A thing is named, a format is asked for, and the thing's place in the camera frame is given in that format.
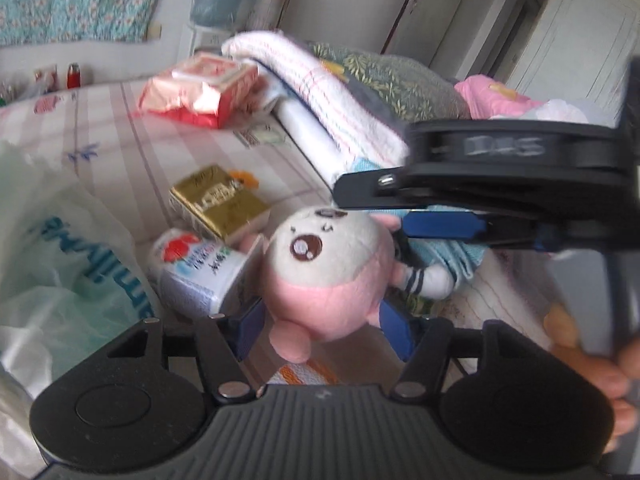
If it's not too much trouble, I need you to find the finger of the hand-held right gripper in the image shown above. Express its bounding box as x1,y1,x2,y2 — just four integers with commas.
402,210,551,253
332,166,435,211

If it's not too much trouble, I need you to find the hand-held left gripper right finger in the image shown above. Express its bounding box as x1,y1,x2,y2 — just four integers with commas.
378,299,533,405

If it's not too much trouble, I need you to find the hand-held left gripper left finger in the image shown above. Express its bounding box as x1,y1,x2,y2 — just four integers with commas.
106,296,266,405

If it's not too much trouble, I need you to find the orange striped towel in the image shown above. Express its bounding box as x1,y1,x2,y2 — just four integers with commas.
272,362,346,386

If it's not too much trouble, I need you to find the pink white plush toy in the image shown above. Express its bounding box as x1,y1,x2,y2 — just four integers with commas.
260,205,453,363

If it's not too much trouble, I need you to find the person's right hand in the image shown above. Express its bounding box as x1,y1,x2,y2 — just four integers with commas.
544,306,633,453

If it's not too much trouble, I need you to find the white tissue pack red print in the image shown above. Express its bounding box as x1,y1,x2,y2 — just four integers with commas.
147,227,261,318

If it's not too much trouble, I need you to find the pink quilt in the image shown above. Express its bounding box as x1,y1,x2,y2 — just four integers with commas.
452,74,546,121

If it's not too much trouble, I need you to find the white folded sheet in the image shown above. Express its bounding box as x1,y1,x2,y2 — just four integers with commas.
270,97,361,191

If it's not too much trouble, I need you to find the white crumpled bag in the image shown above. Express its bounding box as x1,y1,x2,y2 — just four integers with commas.
487,99,621,128

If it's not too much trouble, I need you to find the white towel coloured stitching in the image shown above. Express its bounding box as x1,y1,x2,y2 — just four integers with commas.
220,30,416,171

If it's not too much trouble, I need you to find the grey floral pillow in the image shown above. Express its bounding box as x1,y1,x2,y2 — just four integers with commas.
305,40,473,126

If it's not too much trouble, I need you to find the small white labelled packet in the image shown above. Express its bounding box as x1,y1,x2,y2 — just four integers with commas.
235,127,281,148

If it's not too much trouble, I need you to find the gold foil pack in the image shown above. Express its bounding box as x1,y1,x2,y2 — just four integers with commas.
167,164,271,241

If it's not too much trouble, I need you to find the white wardrobe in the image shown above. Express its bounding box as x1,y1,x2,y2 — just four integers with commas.
380,0,640,96

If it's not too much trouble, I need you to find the white green plastic bag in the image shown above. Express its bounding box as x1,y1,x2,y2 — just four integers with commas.
0,140,161,480

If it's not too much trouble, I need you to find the pink wet wipes pack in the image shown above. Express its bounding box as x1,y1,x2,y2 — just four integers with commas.
137,52,261,131

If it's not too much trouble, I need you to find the checked printed bed sheet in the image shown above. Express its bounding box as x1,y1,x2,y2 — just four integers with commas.
0,77,551,386

